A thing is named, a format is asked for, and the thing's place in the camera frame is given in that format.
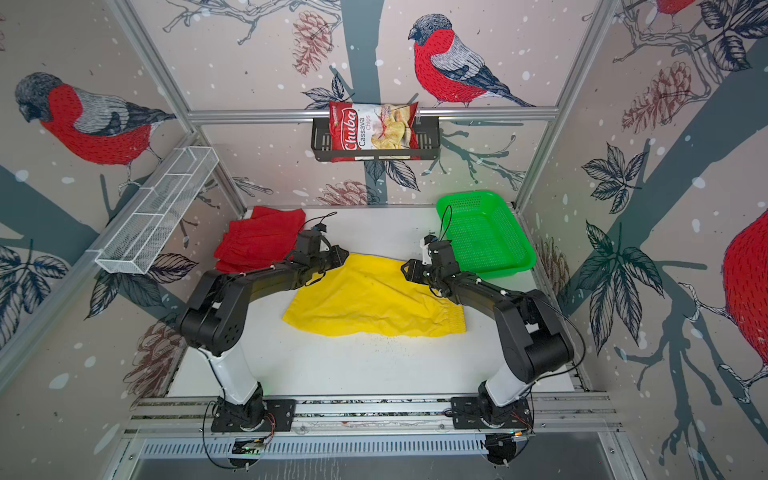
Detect yellow shorts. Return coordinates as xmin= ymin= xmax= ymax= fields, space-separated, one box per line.
xmin=283 ymin=254 xmax=467 ymax=338

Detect red shorts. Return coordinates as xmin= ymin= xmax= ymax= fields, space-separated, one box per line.
xmin=214 ymin=207 xmax=306 ymax=273

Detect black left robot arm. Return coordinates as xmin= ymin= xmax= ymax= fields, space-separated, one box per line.
xmin=177 ymin=229 xmax=349 ymax=406

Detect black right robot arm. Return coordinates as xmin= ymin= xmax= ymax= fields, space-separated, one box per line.
xmin=401 ymin=239 xmax=575 ymax=408

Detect green plastic basket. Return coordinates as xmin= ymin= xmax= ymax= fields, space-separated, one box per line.
xmin=436 ymin=191 xmax=537 ymax=280

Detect red chips bag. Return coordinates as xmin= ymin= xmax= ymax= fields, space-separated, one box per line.
xmin=329 ymin=102 xmax=419 ymax=153

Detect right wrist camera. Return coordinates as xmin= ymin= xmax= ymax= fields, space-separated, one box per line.
xmin=420 ymin=233 xmax=439 ymax=265

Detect black wall shelf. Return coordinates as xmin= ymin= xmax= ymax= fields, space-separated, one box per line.
xmin=311 ymin=116 xmax=441 ymax=162

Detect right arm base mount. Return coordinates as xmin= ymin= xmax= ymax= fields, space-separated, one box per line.
xmin=443 ymin=382 xmax=533 ymax=430

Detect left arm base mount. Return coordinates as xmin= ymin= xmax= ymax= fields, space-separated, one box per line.
xmin=211 ymin=386 xmax=297 ymax=433

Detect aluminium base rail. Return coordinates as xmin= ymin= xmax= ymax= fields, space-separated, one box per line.
xmin=121 ymin=392 xmax=623 ymax=438

